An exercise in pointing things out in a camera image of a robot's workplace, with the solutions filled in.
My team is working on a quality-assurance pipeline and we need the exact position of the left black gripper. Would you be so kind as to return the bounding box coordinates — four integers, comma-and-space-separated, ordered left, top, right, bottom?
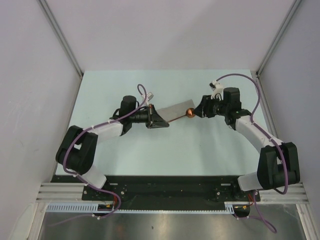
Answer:
129, 104, 169, 129

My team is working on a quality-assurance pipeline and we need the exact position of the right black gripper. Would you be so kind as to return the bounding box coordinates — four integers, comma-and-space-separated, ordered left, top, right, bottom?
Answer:
192, 94, 229, 118

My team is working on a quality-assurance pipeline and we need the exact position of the copper spoon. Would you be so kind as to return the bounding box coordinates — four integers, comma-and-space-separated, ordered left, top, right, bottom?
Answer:
167, 108, 195, 123

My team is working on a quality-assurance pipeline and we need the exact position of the grey cloth napkin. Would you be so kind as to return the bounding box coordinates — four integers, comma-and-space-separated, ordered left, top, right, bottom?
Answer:
157, 99, 195, 123

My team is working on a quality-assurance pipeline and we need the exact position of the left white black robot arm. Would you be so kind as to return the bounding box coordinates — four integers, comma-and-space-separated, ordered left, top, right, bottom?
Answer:
55, 95, 170, 200

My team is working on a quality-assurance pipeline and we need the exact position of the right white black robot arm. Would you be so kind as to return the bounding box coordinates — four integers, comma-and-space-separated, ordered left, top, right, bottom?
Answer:
192, 87, 301, 201

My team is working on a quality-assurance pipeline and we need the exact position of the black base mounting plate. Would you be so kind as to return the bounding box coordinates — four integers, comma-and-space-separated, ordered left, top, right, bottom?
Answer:
51, 175, 292, 216

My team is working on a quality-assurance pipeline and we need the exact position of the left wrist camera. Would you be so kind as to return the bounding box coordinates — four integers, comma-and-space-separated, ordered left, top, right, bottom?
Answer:
141, 92, 154, 106

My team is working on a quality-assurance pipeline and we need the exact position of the aluminium frame rail right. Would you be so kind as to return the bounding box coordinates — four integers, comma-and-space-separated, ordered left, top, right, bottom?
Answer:
250, 70, 282, 139

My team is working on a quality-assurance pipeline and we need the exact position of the aluminium frame rail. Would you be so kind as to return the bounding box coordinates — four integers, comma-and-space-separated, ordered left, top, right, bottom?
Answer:
36, 183, 85, 203
250, 70, 282, 139

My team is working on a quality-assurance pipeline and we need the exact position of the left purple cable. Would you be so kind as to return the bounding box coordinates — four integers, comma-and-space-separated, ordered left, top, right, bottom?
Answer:
48, 83, 154, 227

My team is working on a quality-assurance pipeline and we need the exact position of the purple cable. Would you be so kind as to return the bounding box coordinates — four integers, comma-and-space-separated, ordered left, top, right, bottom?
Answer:
48, 83, 154, 227
216, 73, 288, 234

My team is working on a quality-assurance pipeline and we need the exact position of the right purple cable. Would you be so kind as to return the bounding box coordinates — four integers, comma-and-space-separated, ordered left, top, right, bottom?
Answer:
216, 73, 288, 234

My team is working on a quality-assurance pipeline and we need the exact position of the white slotted cable duct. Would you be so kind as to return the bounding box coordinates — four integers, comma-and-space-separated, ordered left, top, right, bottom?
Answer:
46, 201, 236, 215

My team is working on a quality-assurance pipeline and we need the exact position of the aluminium frame rail left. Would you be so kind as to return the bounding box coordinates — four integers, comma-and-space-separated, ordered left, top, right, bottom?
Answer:
36, 183, 85, 203

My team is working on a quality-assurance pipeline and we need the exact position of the aluminium frame post right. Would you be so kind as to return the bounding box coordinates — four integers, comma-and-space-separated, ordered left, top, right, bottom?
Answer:
255, 0, 304, 77

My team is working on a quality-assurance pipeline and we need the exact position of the aluminium frame post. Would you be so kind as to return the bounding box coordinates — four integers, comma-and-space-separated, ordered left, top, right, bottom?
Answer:
37, 0, 84, 77
255, 0, 304, 77

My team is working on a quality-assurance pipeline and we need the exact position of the aluminium frame post left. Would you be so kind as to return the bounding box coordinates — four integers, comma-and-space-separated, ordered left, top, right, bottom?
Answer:
37, 0, 84, 77

